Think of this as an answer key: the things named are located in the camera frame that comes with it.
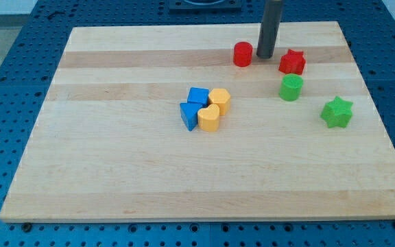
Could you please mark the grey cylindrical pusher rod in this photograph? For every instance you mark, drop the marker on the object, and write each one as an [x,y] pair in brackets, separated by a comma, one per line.
[272,14]

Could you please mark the red cylinder block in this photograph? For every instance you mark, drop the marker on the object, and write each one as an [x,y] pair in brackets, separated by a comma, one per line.
[242,56]

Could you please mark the red star block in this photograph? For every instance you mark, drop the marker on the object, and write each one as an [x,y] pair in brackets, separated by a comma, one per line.
[292,62]

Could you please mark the green cylinder block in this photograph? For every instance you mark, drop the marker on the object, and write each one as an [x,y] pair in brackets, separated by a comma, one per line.
[291,87]

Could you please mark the yellow hexagon block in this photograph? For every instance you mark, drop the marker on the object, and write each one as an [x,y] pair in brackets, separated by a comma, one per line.
[220,97]

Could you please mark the blue cube block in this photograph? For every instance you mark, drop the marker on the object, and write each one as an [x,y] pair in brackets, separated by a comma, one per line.
[198,96]

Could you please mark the green star block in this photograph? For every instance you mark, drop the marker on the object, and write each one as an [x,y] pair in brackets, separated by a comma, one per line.
[337,113]

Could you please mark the yellow heart block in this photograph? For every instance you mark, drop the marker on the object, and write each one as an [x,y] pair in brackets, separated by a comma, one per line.
[208,118]

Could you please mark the blue triangle block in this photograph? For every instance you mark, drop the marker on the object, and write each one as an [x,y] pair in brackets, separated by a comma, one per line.
[188,112]

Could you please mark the light wooden board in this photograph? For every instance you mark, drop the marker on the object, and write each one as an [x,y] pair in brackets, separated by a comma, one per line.
[109,144]

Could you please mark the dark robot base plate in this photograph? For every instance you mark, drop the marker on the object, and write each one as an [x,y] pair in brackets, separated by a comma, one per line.
[203,5]

